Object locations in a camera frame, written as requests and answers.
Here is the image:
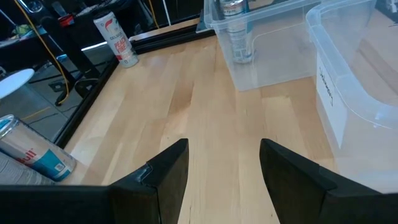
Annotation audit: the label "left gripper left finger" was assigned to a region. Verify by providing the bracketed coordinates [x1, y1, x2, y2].
[0, 138, 190, 224]

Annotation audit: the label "yellow hanging cable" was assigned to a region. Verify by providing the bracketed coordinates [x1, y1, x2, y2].
[14, 0, 71, 106]

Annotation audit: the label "white round floor base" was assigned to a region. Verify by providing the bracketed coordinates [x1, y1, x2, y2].
[0, 68, 35, 100]

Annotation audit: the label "black table frame rails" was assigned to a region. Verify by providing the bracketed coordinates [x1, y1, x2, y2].
[53, 17, 218, 149]

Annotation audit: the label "blue silver Red Bull can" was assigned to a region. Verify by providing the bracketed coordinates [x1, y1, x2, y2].
[0, 114, 78, 183]
[219, 0, 256, 65]

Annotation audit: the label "clear plastic bin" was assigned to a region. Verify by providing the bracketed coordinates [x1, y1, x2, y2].
[203, 0, 323, 92]
[305, 0, 398, 194]

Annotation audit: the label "black desk leg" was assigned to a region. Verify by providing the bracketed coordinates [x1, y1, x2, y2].
[37, 12, 103, 106]

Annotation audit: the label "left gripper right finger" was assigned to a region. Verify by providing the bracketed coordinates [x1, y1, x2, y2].
[259, 138, 398, 224]

